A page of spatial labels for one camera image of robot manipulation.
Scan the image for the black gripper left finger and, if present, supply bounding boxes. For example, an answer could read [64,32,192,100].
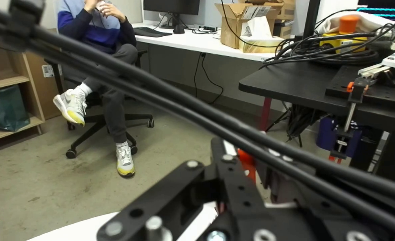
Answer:
[209,136,269,212]

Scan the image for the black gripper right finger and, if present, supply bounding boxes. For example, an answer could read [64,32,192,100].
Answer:
[255,144,305,206]

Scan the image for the blue bin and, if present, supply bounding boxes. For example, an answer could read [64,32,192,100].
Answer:
[316,115,363,157]

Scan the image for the black workbench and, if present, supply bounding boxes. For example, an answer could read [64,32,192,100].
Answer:
[239,58,395,188]

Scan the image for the orange and silver clamp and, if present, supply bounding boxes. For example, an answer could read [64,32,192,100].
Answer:
[328,78,371,163]

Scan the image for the seated person dark trousers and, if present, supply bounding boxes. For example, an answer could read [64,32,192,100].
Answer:
[54,0,141,179]

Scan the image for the white desk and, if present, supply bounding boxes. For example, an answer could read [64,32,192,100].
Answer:
[131,25,279,108]

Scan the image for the black office chair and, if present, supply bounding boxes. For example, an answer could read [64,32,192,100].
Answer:
[64,88,157,160]

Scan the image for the cardboard box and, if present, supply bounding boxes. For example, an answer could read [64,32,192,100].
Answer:
[214,0,296,54]

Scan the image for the black keyboard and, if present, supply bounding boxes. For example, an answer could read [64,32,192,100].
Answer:
[133,25,174,38]

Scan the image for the orange cylinder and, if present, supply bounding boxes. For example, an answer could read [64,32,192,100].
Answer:
[338,13,363,34]

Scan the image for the black computer monitor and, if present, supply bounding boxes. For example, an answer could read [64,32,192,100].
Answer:
[142,0,202,34]

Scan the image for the lit computer monitor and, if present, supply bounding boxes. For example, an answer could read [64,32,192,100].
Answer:
[356,0,395,21]

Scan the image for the dark green bag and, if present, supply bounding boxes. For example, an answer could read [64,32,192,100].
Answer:
[0,84,31,132]

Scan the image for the wooden shelf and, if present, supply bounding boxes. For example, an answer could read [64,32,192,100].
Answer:
[0,34,60,147]

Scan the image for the black cable pile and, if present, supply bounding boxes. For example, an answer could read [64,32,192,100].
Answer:
[263,17,395,69]

